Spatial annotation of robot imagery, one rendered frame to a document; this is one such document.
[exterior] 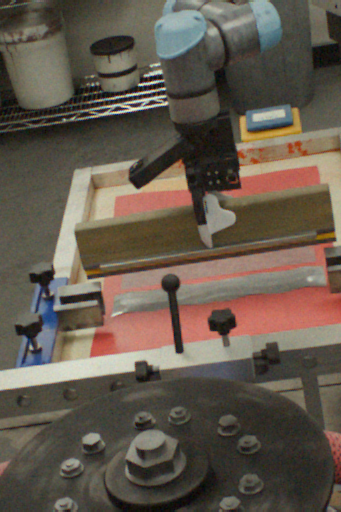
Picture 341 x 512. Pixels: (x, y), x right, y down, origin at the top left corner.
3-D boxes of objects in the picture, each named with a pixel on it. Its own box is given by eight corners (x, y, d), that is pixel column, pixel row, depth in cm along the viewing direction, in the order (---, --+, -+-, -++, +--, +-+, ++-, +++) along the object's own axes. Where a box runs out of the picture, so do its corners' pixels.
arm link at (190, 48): (218, 12, 170) (168, 30, 167) (231, 84, 175) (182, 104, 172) (190, 3, 176) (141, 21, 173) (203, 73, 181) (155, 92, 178)
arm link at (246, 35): (241, -11, 184) (180, 11, 180) (282, 0, 175) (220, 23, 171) (248, 37, 188) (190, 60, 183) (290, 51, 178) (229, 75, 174)
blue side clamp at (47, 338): (47, 309, 207) (38, 275, 204) (75, 305, 206) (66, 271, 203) (23, 412, 180) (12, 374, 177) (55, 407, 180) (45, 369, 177)
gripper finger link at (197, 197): (207, 227, 181) (197, 172, 178) (197, 228, 181) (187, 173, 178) (207, 218, 185) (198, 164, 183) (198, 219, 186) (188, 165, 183)
